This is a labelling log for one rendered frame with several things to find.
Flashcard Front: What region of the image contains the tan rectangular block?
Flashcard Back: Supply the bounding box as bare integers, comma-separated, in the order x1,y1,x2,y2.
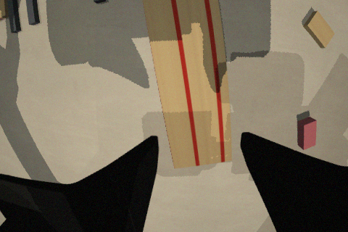
304,11,334,49

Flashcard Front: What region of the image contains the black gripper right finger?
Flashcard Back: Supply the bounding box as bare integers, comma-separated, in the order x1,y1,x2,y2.
241,131,348,232

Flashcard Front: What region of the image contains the red rectangular block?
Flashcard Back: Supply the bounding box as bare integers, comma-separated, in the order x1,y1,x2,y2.
298,117,317,150

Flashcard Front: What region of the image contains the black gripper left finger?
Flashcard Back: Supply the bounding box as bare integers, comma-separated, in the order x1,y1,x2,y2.
0,136,159,232

